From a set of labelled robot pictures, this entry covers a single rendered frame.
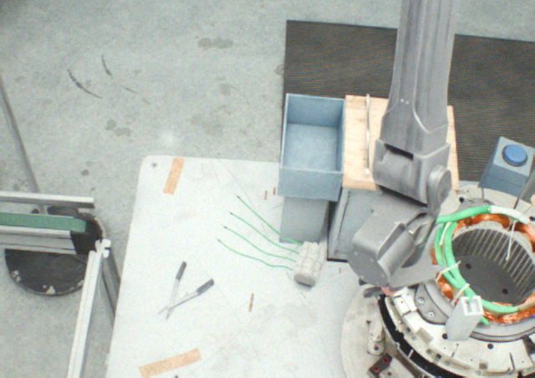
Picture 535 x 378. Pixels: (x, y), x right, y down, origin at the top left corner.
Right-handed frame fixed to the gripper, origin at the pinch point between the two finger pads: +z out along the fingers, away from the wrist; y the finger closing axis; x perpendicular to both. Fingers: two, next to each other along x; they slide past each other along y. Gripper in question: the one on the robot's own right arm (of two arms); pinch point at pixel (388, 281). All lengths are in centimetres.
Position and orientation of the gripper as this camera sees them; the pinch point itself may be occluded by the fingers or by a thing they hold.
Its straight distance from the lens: 105.8
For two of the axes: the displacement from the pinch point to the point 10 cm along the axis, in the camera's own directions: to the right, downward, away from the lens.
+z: -0.5, 5.9, 8.1
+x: 9.6, -1.9, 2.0
